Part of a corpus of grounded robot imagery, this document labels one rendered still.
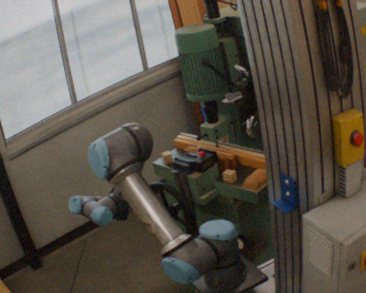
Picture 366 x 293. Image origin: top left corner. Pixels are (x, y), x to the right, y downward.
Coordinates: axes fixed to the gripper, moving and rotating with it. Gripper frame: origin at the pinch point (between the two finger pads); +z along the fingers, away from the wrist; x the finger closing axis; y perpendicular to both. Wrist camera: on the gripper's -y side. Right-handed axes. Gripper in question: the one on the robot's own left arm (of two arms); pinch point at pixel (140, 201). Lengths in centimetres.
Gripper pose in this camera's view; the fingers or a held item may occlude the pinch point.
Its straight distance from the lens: 232.7
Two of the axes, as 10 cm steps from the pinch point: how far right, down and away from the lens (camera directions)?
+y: -1.9, 9.8, 1.1
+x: 6.8, 2.1, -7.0
